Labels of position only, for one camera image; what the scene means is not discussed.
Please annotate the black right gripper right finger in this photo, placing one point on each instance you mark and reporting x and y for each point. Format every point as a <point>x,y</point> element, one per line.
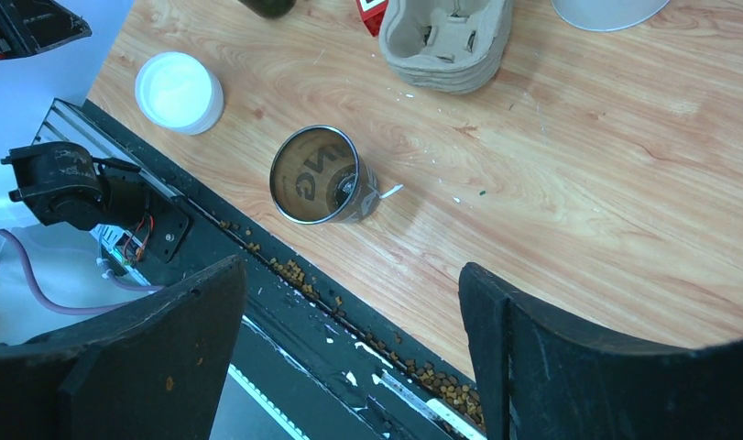
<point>545,373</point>

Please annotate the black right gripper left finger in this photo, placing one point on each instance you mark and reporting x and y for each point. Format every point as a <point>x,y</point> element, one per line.
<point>152,369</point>

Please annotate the clear brown printed coffee cup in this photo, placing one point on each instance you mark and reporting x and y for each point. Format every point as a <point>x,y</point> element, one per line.
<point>318,176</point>

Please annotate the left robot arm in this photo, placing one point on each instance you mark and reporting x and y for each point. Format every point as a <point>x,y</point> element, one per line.
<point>61,181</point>

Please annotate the dark cup of coffee beans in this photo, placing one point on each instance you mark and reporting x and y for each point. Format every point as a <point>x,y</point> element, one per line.
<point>269,9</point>

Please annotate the brown pulp cup carrier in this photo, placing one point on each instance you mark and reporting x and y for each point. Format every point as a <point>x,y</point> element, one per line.
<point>449,46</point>

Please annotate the red white block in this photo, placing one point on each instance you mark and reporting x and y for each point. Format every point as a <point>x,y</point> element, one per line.
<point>371,13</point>

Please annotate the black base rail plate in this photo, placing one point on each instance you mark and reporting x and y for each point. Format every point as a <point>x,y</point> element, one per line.
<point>314,358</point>

